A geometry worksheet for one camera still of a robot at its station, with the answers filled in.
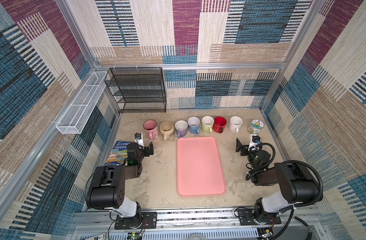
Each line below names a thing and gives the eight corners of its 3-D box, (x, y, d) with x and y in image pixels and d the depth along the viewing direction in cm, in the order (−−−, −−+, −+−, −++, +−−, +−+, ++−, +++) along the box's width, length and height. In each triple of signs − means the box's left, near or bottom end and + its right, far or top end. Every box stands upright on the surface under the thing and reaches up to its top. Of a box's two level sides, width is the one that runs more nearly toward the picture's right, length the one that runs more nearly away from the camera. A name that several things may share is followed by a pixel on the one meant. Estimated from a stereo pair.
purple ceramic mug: (179, 140, 105) (178, 133, 98) (171, 132, 109) (170, 125, 103) (190, 132, 109) (190, 125, 102) (182, 125, 113) (182, 117, 107)
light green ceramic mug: (202, 137, 106) (203, 128, 98) (200, 124, 113) (202, 115, 105) (213, 137, 106) (215, 128, 98) (211, 124, 113) (213, 115, 105)
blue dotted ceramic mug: (187, 137, 106) (188, 128, 98) (187, 126, 112) (187, 117, 105) (199, 137, 106) (200, 128, 98) (198, 126, 112) (199, 117, 105)
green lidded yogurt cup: (249, 135, 106) (252, 128, 100) (246, 126, 111) (249, 119, 105) (261, 135, 106) (265, 128, 100) (257, 126, 111) (261, 119, 105)
